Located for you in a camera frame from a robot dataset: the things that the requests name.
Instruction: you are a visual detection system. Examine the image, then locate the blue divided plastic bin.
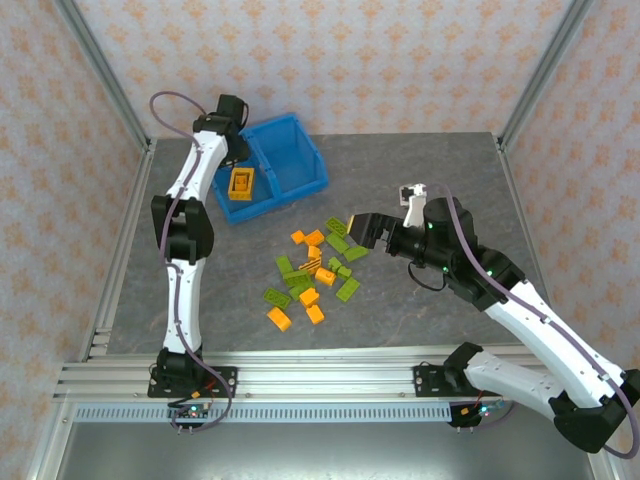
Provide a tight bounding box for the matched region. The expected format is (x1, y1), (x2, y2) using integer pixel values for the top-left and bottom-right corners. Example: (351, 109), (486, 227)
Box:
(212, 113), (330, 227)

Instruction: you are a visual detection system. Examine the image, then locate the wide aluminium base extrusion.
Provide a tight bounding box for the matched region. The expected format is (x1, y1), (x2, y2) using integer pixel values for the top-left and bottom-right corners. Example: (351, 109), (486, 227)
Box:
(52, 363), (556, 403)

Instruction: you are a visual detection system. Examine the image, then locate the grey metal lower panel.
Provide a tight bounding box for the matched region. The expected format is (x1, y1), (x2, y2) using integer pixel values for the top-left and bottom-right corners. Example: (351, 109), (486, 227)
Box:
(49, 422), (599, 480)

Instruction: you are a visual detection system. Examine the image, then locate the orange hollow frame lego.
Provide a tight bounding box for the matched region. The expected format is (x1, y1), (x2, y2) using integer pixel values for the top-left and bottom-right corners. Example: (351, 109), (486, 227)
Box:
(227, 168), (256, 202)

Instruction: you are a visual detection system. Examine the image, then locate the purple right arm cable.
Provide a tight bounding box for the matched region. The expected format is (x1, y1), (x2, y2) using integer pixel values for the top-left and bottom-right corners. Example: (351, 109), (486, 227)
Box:
(429, 182), (640, 460)

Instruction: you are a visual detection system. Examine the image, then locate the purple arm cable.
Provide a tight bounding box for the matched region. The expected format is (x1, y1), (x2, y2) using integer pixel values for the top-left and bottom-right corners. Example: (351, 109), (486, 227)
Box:
(429, 182), (640, 460)
(149, 91), (235, 435)

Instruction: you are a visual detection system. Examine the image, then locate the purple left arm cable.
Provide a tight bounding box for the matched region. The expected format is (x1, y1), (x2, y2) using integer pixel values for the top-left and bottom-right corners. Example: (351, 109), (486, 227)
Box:
(149, 91), (235, 435)

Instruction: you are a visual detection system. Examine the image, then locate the aluminium side rail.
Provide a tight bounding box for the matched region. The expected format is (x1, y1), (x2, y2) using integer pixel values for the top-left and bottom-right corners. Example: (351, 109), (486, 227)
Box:
(77, 138), (159, 362)
(494, 132), (549, 296)

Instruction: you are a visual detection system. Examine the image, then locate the aluminium table edge rail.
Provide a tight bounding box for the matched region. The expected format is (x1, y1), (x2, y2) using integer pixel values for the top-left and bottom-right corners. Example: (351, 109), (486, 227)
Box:
(79, 344), (551, 369)

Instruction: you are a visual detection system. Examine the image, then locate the aluminium frame post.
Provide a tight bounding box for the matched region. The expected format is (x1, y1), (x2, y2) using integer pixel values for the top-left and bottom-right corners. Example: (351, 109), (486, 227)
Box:
(496, 0), (597, 154)
(52, 0), (154, 154)

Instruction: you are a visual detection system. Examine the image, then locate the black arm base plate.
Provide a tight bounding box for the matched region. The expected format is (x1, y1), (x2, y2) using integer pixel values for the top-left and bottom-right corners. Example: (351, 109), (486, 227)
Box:
(412, 363), (504, 400)
(146, 365), (239, 400)

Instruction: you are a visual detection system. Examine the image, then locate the slotted grey cable duct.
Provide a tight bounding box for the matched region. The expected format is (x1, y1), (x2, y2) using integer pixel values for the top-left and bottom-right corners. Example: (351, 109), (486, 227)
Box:
(73, 402), (506, 425)

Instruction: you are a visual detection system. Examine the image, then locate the aluminium frame leg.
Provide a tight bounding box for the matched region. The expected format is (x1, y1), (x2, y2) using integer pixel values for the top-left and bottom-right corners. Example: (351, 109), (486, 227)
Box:
(24, 399), (79, 480)
(589, 449), (624, 480)

